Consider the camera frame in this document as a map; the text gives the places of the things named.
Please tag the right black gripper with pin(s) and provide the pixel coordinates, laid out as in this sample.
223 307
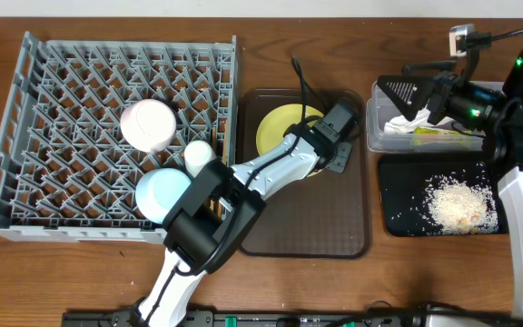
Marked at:
439 97

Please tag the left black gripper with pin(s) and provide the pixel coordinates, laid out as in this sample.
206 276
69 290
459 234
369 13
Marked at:
340 155

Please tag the green orange snack wrapper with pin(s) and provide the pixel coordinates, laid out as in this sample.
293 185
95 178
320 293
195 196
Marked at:
438 131

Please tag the yellow plastic plate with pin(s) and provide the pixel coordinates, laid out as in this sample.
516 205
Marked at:
274 125

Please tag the rice food waste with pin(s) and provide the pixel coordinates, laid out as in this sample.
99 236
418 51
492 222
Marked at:
459 206

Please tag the cream plastic cup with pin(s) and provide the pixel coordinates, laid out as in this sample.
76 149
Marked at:
196 155

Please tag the pink plastic bowl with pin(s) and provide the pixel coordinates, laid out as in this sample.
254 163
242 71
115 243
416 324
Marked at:
148 125

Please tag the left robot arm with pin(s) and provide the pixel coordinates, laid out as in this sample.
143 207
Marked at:
206 218

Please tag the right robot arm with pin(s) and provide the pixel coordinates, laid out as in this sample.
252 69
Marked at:
498 114

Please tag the dark brown serving tray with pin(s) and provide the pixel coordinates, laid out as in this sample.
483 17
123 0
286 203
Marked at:
326 215

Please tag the clear plastic bin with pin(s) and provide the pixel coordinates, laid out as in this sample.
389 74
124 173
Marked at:
389 132

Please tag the black plastic tray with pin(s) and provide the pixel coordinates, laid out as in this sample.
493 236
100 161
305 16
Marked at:
402 181

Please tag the grey plastic dish rack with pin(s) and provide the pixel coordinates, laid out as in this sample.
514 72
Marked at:
66 173

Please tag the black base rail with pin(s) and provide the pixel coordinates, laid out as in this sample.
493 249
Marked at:
212 319

